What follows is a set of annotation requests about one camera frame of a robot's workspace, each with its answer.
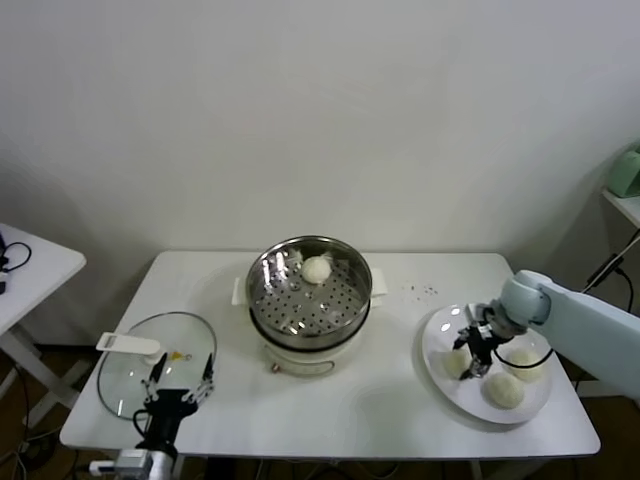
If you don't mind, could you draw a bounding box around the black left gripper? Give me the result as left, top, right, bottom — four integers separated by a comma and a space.
138, 352, 216, 449

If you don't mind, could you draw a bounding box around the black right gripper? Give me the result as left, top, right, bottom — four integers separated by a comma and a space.
453, 305, 502, 383

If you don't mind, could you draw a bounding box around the white steamed baozi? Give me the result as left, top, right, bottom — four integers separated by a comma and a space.
480, 372, 526, 410
300, 255, 333, 285
502, 348, 546, 384
440, 349, 474, 382

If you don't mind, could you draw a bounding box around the stainless steel steamer basket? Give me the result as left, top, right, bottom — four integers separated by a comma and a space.
231, 235, 390, 354

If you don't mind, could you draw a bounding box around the white round plate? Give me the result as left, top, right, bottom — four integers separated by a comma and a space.
420, 303, 554, 426

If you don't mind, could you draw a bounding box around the white electric pot base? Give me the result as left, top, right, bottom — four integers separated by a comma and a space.
252, 304, 372, 377

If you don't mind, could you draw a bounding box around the black power adapter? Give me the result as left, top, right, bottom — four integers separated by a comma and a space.
585, 253, 620, 290

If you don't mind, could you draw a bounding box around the white side table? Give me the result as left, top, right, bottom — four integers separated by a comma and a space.
0, 222, 87, 431

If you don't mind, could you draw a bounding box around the white shelf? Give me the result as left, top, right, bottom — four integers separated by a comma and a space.
602, 188, 640, 226

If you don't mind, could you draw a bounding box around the pale green appliance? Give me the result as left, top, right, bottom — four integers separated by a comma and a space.
608, 142, 640, 200

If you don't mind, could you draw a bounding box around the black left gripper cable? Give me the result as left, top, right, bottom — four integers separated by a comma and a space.
131, 408, 154, 442

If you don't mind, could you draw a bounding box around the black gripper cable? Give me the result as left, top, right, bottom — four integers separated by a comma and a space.
131, 408, 154, 442
492, 344, 554, 372

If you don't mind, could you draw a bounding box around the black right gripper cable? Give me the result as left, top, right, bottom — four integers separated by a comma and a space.
492, 344, 554, 372

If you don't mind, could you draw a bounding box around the glass lid with white handle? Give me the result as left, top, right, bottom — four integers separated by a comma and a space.
94, 311, 218, 420

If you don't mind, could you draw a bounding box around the black power cable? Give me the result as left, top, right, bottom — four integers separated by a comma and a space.
612, 267, 635, 314

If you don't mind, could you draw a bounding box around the white cable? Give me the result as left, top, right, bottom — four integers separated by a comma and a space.
582, 238, 632, 296

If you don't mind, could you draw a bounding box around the black looped cable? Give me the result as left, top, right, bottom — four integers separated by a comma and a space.
0, 241, 33, 274

